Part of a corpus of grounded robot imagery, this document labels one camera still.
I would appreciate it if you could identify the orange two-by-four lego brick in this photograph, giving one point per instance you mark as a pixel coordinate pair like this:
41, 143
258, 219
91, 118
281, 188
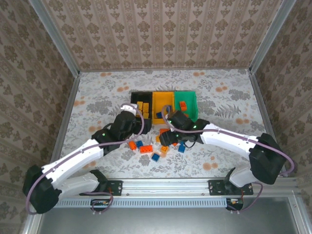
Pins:
146, 149

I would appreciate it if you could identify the orange curved lego brick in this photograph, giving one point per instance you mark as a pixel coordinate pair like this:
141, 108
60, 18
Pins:
183, 105

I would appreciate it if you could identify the small blue lego brick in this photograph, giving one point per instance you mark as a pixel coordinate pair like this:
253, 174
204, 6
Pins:
156, 157
181, 148
139, 143

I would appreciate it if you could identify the yellow lego brick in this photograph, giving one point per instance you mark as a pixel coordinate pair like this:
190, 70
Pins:
146, 107
139, 112
164, 149
140, 105
146, 115

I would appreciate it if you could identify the small orange lego brick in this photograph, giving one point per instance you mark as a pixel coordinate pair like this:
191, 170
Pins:
132, 145

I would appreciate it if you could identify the blue two-by-four lego brick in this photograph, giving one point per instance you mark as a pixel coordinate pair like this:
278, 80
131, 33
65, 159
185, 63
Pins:
159, 114

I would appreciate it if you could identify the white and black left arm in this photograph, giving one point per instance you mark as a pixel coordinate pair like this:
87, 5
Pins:
73, 158

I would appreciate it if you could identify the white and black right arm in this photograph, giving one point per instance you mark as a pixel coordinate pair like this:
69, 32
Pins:
231, 136

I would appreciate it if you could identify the green plastic bin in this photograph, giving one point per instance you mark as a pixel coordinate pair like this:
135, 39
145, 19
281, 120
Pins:
187, 97

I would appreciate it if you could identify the yellow plastic bin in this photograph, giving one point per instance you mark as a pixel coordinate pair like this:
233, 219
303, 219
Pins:
163, 98

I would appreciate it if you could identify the black plastic bin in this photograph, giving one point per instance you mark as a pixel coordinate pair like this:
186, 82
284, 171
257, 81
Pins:
134, 97

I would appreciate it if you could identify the floral patterned table cover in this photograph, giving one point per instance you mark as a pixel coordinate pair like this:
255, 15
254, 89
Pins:
219, 109

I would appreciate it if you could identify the grey metal panel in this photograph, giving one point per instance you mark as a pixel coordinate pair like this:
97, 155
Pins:
158, 221

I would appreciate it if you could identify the aluminium mounting rail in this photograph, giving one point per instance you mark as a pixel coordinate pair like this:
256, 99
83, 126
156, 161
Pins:
170, 186

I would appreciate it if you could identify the aluminium side rail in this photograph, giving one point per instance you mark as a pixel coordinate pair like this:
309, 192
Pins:
65, 126
262, 104

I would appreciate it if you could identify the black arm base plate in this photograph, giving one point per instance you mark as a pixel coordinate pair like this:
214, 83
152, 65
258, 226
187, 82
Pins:
217, 187
114, 187

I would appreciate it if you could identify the aluminium frame post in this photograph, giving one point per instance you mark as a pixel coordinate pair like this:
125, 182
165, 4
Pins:
270, 36
56, 39

